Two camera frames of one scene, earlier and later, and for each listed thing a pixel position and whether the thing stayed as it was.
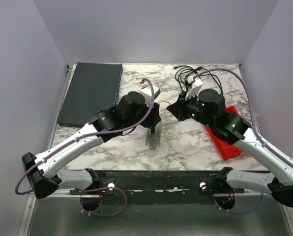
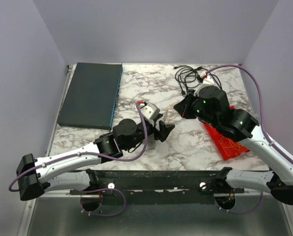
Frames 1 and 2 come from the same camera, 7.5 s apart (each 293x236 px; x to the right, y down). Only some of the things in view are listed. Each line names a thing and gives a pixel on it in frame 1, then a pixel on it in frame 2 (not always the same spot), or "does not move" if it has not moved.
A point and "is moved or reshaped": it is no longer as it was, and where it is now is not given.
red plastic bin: [229, 151] does not move
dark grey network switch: [95, 87] does not move
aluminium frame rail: [63, 193] does not move
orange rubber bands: [170, 133] is moved or reshaped
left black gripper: [155, 116] to [158, 129]
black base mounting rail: [154, 187] does not move
